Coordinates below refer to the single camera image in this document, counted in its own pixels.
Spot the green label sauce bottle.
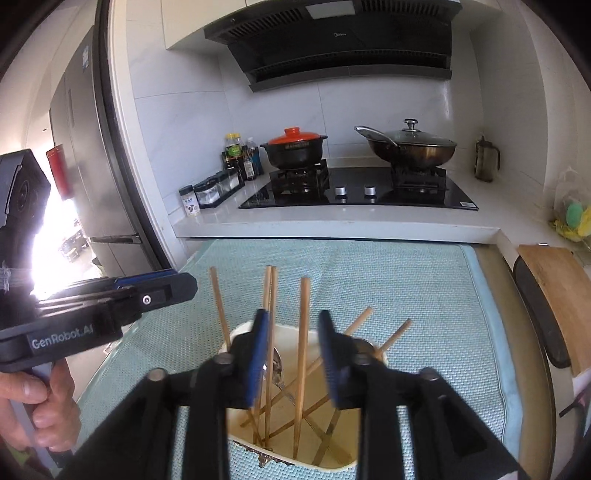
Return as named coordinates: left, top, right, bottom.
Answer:
left=225, top=133, right=245, bottom=181

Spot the wooden cutting board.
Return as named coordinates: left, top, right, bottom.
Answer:
left=517, top=244, right=591, bottom=377

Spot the white kitchen counter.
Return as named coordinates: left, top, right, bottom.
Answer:
left=171, top=178, right=591, bottom=259

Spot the dark sauce bottle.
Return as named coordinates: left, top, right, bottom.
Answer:
left=244, top=137, right=260, bottom=181

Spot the cream ribbed utensil holder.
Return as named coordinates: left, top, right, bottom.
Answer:
left=217, top=322, right=407, bottom=474

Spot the red fridge hanging item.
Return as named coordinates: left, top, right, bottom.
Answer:
left=46, top=144, right=70, bottom=201

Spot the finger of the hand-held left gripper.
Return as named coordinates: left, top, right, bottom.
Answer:
left=108, top=271, right=199, bottom=319

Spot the teal woven mat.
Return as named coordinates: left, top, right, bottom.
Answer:
left=76, top=239, right=513, bottom=480

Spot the glass french press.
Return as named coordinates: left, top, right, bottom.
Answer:
left=475, top=135, right=502, bottom=182

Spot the person's left hand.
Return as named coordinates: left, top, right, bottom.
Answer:
left=0, top=360, right=80, bottom=454

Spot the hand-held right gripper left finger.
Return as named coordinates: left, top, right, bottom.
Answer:
left=58, top=308, right=271, bottom=480

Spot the clear seasoning box rack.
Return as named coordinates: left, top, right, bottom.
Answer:
left=194, top=168, right=245, bottom=208

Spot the black clay pot red lid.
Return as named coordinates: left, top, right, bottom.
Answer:
left=260, top=128, right=328, bottom=170

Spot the metal spoon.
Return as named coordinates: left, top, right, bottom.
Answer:
left=270, top=346, right=342, bottom=466

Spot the black gas stove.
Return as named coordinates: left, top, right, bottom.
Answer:
left=239, top=159, right=479, bottom=212

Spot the grey refrigerator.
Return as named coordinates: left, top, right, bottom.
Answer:
left=48, top=0, right=174, bottom=278

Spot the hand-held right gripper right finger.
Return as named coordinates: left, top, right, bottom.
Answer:
left=318, top=309, right=520, bottom=480

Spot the plastic bag of sponges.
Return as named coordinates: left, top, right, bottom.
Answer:
left=549, top=168, right=591, bottom=252

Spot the wok with glass lid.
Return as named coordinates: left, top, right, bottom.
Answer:
left=355, top=119, right=458, bottom=169

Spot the small spice jar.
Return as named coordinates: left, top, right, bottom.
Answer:
left=179, top=185, right=200, bottom=217

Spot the black range hood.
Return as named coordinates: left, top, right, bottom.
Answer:
left=203, top=0, right=453, bottom=93

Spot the set of wooden chopsticks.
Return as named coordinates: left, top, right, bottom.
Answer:
left=209, top=265, right=413, bottom=467

